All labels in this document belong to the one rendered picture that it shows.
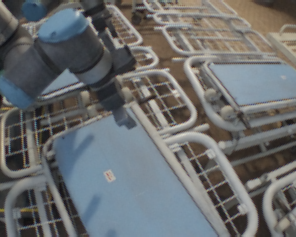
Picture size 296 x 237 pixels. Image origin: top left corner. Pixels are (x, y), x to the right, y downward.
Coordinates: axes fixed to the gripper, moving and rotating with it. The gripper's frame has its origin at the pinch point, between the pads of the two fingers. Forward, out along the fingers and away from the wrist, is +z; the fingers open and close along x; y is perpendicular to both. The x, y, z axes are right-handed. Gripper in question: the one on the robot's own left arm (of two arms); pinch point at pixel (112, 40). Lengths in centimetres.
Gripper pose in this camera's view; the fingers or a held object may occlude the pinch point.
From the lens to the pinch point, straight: 93.1
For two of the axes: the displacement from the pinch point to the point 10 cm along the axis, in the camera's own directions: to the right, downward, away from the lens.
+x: -0.4, -6.9, 7.2
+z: 3.5, 6.6, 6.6
